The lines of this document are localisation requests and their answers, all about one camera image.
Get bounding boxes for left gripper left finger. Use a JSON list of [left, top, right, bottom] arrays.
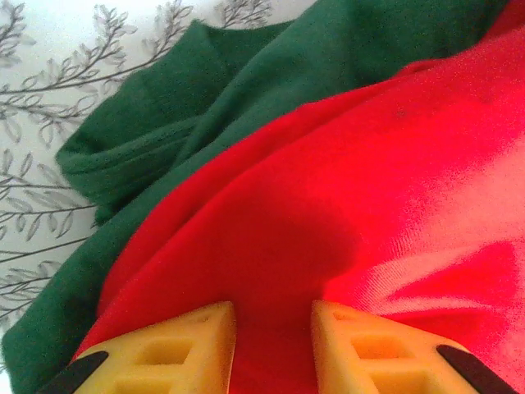
[[35, 300, 239, 394]]

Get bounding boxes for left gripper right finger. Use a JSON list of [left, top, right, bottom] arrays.
[[309, 299, 523, 394]]

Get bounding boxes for red printed t-shirt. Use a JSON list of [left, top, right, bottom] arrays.
[[71, 0, 525, 394]]

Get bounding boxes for dark green t-shirt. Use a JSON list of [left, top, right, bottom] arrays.
[[1, 0, 513, 394]]

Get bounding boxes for floral tablecloth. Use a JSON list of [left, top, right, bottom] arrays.
[[0, 0, 317, 332]]

